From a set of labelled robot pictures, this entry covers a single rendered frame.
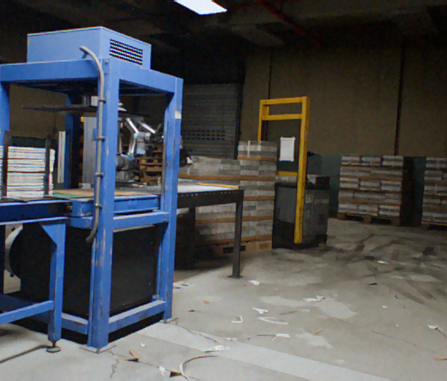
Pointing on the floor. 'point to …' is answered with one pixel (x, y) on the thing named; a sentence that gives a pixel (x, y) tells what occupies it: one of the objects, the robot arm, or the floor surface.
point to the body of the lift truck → (283, 200)
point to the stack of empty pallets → (146, 162)
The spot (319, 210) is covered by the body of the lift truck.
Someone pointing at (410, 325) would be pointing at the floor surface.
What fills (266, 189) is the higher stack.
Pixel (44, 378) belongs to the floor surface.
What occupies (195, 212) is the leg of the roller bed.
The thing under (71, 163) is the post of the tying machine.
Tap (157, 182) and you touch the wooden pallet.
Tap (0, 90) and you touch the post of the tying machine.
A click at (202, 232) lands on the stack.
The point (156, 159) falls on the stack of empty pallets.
